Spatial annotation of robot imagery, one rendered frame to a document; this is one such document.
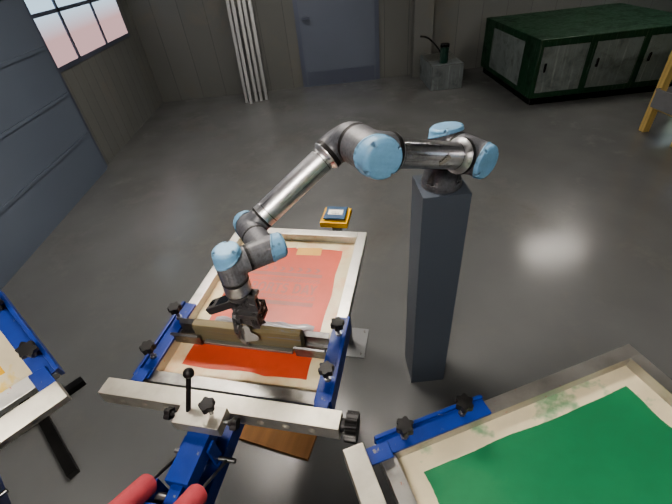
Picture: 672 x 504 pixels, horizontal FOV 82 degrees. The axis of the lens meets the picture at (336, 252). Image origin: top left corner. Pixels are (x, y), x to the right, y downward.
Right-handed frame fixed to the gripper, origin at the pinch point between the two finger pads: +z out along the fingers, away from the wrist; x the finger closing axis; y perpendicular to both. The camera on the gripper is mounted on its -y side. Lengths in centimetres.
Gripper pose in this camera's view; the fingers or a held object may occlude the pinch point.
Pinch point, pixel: (248, 335)
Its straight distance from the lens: 126.3
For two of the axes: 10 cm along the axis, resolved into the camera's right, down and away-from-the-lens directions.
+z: 0.9, 7.7, 6.3
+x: 1.9, -6.3, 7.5
